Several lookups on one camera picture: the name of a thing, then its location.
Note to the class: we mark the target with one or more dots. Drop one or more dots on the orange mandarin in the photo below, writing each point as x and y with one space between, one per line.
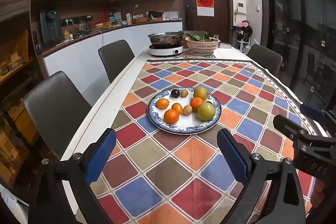
196 102
177 107
171 116

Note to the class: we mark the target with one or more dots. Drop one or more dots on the dark brown door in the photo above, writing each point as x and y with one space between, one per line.
219 25

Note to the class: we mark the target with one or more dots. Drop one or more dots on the steel pot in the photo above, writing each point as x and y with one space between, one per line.
166 38

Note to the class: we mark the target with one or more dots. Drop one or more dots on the blue rimmed white plate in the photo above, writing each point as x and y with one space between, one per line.
187 124

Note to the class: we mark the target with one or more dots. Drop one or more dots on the small grey box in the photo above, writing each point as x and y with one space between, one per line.
224 45

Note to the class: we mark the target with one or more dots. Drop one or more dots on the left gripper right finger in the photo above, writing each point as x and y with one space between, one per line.
284 202

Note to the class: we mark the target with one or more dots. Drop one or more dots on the white lower cabinets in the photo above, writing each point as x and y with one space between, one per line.
93 63

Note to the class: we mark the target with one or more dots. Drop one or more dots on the right grey chair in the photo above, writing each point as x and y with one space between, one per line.
266 58

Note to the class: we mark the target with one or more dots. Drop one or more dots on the large green pear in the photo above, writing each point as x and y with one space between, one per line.
206 111

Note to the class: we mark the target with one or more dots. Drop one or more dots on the brown longan fruit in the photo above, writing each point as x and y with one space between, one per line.
184 93
187 110

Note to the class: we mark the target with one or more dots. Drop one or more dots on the colourful checkered tablecloth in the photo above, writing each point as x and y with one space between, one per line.
153 176

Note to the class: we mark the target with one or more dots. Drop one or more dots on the far grey chair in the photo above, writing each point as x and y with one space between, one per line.
115 57

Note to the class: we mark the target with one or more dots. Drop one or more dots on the black glass sliding door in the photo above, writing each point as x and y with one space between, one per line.
303 33

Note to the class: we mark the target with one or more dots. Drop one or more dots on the large yellow pear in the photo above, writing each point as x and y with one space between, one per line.
201 92

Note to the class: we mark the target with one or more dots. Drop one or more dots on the dark plum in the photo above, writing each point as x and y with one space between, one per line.
175 93

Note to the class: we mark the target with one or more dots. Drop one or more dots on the small cart with pink toy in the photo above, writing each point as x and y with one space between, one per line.
244 33

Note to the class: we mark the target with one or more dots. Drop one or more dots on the white induction cooker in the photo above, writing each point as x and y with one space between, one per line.
168 50

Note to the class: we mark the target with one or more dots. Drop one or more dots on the black water dispenser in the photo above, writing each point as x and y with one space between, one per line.
51 29

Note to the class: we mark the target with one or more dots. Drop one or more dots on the small back mandarin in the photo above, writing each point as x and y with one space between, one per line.
162 103

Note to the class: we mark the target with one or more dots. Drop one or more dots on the wall intercom panel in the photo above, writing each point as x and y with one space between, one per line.
241 8

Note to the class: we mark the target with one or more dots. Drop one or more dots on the near grey chair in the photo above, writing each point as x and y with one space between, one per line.
57 109

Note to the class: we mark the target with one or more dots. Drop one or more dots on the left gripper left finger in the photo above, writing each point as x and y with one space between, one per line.
50 203

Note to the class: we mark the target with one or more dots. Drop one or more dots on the pink vegetable basket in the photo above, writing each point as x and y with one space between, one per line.
202 48

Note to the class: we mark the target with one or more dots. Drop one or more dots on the grey chair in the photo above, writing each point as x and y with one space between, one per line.
115 57
266 58
57 109

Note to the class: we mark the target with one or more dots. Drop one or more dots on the green leafy vegetables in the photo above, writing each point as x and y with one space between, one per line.
200 38

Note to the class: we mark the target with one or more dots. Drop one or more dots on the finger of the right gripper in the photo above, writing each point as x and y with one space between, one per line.
313 113
292 130

